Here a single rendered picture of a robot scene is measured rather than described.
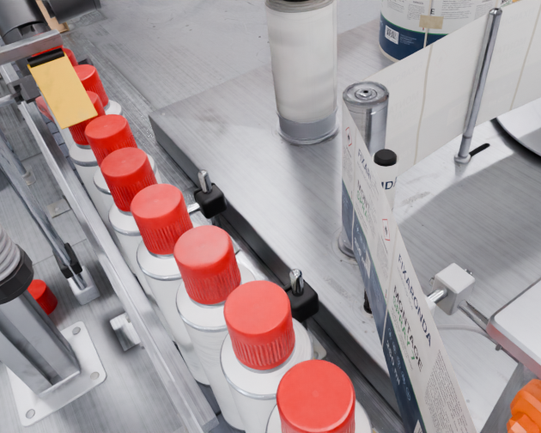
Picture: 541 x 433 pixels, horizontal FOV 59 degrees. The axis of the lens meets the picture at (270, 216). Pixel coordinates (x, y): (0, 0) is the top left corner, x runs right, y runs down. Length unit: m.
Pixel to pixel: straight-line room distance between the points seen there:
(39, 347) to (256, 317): 0.31
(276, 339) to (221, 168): 0.43
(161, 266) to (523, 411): 0.21
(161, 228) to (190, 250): 0.04
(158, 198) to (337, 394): 0.16
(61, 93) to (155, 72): 0.62
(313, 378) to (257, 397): 0.06
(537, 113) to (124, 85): 0.72
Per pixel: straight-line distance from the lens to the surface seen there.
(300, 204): 0.57
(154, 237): 0.30
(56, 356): 0.52
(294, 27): 0.58
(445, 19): 0.79
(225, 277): 0.27
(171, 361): 0.37
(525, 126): 0.70
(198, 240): 0.27
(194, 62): 1.03
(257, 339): 0.23
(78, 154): 0.44
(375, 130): 0.41
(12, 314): 0.47
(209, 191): 0.54
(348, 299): 0.48
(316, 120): 0.64
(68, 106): 0.41
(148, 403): 0.52
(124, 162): 0.34
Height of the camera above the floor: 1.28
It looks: 45 degrees down
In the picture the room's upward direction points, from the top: 8 degrees counter-clockwise
